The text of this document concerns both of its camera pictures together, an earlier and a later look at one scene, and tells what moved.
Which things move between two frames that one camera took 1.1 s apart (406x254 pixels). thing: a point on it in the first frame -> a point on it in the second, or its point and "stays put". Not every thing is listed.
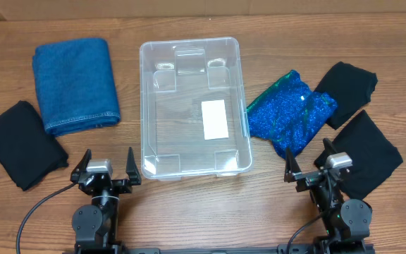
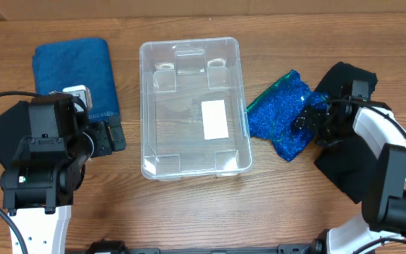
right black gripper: (292, 172) -> (313, 115)
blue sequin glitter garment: (289, 114) stays put
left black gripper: (125, 186) -> (104, 144)
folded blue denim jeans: (76, 85) stays put
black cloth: (373, 154) stays put
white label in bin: (214, 120) stays put
